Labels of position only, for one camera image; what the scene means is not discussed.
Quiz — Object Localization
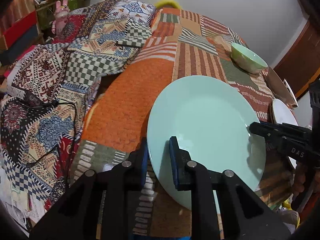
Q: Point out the pink bunny toy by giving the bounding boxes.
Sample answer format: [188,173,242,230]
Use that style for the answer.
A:
[52,0,70,36]

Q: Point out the wooden door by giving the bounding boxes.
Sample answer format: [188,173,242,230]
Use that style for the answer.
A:
[274,21,320,99]

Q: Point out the striped orange curtain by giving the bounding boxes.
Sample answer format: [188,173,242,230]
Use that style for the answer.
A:
[1,0,35,35]

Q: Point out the red and blue box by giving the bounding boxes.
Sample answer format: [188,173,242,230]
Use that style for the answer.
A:
[1,11,39,66]

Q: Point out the yellow fuzzy hoop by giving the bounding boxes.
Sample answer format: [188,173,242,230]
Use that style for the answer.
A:
[155,0,181,9]

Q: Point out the black cable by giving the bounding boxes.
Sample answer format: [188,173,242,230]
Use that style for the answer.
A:
[15,97,81,188]

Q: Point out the white bowl brown dots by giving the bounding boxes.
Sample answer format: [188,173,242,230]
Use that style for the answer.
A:
[283,79,298,108]

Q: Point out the white plate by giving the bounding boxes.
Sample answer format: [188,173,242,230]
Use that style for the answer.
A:
[271,98,299,168]

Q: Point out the mint green bowl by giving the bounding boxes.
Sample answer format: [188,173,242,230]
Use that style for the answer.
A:
[231,42,268,74]

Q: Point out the green storage box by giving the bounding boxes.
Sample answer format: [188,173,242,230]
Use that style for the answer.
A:
[35,0,81,30]

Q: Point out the mint green plate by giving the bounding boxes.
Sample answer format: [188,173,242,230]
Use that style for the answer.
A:
[146,75,266,209]

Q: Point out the person's right hand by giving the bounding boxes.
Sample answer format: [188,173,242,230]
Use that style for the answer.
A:
[292,163,306,197]

